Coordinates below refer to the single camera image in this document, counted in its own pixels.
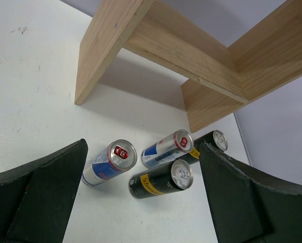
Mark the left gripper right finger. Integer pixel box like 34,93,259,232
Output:
200,143,302,242

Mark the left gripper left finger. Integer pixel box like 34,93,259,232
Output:
0,139,88,242

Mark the black gold can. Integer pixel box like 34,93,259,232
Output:
129,159,194,199
177,130,228,165

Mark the black gold can front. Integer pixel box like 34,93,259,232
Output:
129,159,194,199

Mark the wooden two-tier shelf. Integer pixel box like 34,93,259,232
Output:
74,1,302,132

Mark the silver slim can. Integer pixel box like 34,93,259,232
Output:
141,130,194,169

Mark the blue silver energy drink can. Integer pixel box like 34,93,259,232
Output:
82,139,137,186

